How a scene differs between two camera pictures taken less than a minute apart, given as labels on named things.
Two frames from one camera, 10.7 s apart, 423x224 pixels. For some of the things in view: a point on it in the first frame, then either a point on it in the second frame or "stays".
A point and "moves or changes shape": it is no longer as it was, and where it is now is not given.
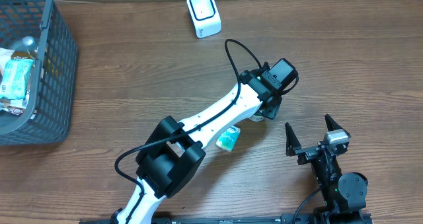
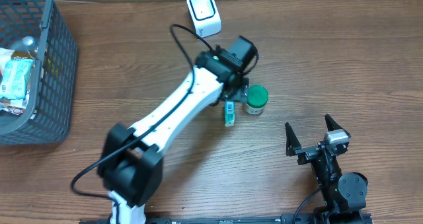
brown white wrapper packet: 16,106 stays
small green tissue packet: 229,139 moves or changes shape
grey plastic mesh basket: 32,11 stays
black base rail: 307,219 stays
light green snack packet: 12,85 stays
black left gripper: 272,110 to 236,94
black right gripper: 307,152 stays
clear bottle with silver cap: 24,49 stays
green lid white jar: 257,117 moves or changes shape
